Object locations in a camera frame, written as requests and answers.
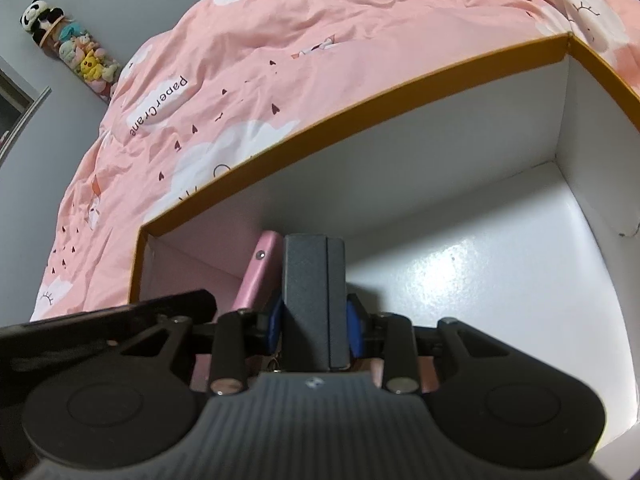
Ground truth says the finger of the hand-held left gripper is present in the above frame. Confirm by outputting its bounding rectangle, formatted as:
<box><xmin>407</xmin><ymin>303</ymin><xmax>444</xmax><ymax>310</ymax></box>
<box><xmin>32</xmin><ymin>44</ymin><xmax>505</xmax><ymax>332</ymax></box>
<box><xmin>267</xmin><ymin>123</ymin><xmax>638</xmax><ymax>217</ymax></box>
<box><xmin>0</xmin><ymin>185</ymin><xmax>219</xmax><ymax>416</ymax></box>
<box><xmin>0</xmin><ymin>289</ymin><xmax>217</xmax><ymax>376</ymax></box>

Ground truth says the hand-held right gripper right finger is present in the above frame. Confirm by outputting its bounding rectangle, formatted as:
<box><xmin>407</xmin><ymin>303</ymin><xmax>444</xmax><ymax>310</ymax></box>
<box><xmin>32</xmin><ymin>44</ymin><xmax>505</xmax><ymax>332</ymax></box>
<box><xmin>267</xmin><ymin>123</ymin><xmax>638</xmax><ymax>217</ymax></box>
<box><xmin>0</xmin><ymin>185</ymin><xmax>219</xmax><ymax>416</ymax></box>
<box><xmin>346</xmin><ymin>295</ymin><xmax>509</xmax><ymax>395</ymax></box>

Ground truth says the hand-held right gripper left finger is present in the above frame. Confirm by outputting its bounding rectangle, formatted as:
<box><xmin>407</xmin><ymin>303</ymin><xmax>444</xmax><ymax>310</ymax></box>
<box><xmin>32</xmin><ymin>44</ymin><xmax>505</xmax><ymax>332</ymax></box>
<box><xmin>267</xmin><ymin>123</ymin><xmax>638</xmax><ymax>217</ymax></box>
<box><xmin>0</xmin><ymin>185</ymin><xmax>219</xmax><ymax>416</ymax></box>
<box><xmin>117</xmin><ymin>300</ymin><xmax>285</xmax><ymax>395</ymax></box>

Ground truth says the dark grey rectangular case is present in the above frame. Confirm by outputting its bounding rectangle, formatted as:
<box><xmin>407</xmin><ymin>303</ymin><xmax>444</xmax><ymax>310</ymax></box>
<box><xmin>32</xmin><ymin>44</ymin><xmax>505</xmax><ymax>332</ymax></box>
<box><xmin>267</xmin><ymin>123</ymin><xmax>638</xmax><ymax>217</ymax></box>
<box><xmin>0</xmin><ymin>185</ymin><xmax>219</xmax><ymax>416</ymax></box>
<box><xmin>282</xmin><ymin>232</ymin><xmax>349</xmax><ymax>374</ymax></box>

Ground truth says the orange box with white inside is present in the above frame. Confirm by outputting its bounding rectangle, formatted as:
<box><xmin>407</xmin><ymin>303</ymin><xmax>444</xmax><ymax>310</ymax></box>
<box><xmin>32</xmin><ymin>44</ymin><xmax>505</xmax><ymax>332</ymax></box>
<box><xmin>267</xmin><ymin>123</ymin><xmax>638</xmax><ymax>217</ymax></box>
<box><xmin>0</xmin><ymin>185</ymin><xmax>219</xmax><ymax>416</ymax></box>
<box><xmin>127</xmin><ymin>32</ymin><xmax>640</xmax><ymax>461</ymax></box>

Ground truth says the pink flat metallic device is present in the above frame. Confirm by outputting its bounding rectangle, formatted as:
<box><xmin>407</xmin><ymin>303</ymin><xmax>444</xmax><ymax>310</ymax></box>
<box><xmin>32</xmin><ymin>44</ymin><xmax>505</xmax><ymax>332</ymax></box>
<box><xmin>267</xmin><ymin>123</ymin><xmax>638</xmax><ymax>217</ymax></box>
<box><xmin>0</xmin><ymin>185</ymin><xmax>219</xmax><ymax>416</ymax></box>
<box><xmin>235</xmin><ymin>230</ymin><xmax>286</xmax><ymax>314</ymax></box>

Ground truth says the hanging row of plush toys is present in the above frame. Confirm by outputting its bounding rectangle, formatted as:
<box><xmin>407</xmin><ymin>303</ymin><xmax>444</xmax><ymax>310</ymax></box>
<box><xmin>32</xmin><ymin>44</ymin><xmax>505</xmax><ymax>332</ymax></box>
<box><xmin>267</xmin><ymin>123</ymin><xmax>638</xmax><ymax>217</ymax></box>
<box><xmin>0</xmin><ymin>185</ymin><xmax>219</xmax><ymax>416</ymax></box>
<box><xmin>42</xmin><ymin>19</ymin><xmax>122</xmax><ymax>105</ymax></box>

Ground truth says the pink printed blanket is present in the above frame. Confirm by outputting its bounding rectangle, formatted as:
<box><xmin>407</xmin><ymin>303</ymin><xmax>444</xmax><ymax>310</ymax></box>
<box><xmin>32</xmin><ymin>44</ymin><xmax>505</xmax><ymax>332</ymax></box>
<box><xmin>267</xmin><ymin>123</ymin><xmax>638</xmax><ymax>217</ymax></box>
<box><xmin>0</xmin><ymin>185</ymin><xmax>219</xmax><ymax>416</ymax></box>
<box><xmin>30</xmin><ymin>0</ymin><xmax>640</xmax><ymax>322</ymax></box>

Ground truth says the panda plush toy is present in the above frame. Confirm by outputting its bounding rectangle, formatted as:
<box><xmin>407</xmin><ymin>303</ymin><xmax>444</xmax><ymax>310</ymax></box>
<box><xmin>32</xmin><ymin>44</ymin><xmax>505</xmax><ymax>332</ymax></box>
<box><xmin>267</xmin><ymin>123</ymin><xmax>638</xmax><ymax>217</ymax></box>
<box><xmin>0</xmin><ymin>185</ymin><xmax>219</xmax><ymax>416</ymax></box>
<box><xmin>20</xmin><ymin>0</ymin><xmax>64</xmax><ymax>45</ymax></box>

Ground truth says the grey door frame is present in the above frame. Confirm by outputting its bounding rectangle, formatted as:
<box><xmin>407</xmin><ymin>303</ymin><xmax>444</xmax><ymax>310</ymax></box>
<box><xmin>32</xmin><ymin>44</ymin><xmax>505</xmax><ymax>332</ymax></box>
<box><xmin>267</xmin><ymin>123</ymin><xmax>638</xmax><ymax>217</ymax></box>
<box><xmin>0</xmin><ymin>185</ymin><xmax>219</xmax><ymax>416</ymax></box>
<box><xmin>0</xmin><ymin>55</ymin><xmax>52</xmax><ymax>166</ymax></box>

